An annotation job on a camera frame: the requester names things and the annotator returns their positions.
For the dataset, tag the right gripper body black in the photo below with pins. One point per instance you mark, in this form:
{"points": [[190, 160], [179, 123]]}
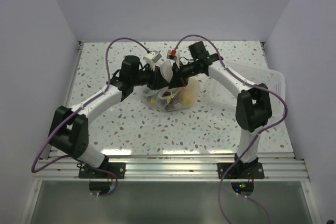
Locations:
{"points": [[188, 70]]}

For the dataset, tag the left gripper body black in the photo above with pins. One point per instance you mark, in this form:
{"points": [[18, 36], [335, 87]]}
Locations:
{"points": [[150, 77]]}

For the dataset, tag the yellow fake pear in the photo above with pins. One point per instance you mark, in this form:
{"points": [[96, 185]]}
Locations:
{"points": [[189, 99]]}

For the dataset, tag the clear printed plastic bag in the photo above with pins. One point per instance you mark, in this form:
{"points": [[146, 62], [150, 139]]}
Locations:
{"points": [[166, 99]]}

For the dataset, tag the yellow fake mango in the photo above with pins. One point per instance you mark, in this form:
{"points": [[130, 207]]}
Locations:
{"points": [[193, 86]]}

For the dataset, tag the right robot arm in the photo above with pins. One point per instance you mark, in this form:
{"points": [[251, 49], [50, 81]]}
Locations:
{"points": [[253, 107]]}

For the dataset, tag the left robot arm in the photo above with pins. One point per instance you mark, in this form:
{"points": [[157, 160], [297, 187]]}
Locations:
{"points": [[69, 130]]}

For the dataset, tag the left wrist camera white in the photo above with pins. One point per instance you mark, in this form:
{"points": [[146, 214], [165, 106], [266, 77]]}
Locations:
{"points": [[152, 58]]}

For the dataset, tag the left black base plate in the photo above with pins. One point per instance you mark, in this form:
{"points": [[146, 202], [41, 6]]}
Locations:
{"points": [[106, 170]]}

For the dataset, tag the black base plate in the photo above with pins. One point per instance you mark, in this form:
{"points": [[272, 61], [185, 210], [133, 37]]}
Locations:
{"points": [[106, 170], [241, 170]]}

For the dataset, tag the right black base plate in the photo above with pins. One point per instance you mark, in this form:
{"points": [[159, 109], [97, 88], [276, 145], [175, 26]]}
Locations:
{"points": [[241, 170]]}

